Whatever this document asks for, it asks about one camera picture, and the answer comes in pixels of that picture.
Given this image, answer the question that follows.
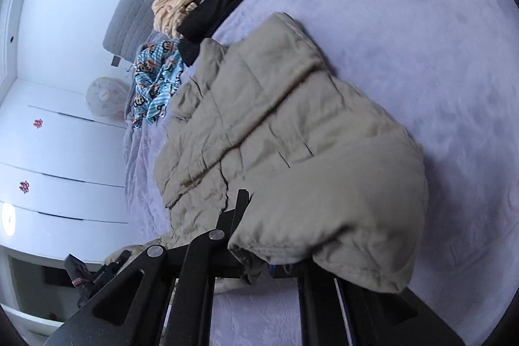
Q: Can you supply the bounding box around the white low shelf unit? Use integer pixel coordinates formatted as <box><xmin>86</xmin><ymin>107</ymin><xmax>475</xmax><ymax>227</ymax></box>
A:
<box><xmin>0</xmin><ymin>245</ymin><xmax>82</xmax><ymax>330</ymax></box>

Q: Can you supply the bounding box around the white wardrobe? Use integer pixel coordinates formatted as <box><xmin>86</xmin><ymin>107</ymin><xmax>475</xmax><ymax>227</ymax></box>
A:
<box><xmin>0</xmin><ymin>78</ymin><xmax>130</xmax><ymax>249</ymax></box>

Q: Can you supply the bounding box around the beige puffer jacket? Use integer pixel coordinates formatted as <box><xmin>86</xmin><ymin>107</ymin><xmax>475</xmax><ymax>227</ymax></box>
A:
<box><xmin>103</xmin><ymin>11</ymin><xmax>429</xmax><ymax>294</ymax></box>

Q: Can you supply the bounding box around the fan with floral cover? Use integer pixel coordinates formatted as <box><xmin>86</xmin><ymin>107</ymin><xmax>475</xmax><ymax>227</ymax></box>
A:
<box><xmin>84</xmin><ymin>76</ymin><xmax>131</xmax><ymax>120</ymax></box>

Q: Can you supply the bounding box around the blue monkey print cloth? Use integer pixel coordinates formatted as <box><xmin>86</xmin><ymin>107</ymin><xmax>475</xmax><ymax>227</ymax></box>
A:
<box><xmin>132</xmin><ymin>39</ymin><xmax>185</xmax><ymax>130</ymax></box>

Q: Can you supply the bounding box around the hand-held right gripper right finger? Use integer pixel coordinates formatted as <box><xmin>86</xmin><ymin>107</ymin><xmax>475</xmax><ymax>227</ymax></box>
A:
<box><xmin>270</xmin><ymin>261</ymin><xmax>467</xmax><ymax>346</ymax></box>

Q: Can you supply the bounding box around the round ceiling light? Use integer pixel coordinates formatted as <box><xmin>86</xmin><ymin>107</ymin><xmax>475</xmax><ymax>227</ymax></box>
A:
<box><xmin>0</xmin><ymin>202</ymin><xmax>17</xmax><ymax>237</ymax></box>

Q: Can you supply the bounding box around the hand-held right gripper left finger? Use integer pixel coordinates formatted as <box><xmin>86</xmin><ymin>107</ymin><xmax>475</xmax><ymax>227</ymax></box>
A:
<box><xmin>42</xmin><ymin>189</ymin><xmax>250</xmax><ymax>346</ymax></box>

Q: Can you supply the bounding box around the purple plush bed blanket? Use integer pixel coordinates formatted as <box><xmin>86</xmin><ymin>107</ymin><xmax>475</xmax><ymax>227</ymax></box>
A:
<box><xmin>124</xmin><ymin>0</ymin><xmax>517</xmax><ymax>346</ymax></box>

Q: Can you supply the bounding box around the beige striped garment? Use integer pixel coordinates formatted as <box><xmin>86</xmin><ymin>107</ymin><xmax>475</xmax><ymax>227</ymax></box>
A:
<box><xmin>151</xmin><ymin>0</ymin><xmax>207</xmax><ymax>35</ymax></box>

